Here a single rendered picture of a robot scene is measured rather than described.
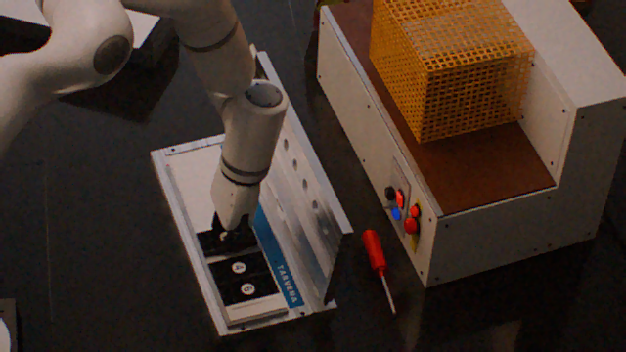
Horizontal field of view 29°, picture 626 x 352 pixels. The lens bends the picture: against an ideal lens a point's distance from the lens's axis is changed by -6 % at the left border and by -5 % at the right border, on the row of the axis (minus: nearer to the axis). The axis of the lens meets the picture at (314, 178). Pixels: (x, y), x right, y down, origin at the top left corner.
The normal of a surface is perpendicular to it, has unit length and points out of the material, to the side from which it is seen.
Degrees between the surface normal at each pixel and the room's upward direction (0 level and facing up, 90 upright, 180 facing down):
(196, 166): 0
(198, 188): 0
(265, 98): 12
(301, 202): 81
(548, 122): 90
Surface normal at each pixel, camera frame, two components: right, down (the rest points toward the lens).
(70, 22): -0.48, -0.32
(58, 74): -0.18, 0.86
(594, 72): 0.04, -0.67
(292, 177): -0.92, 0.12
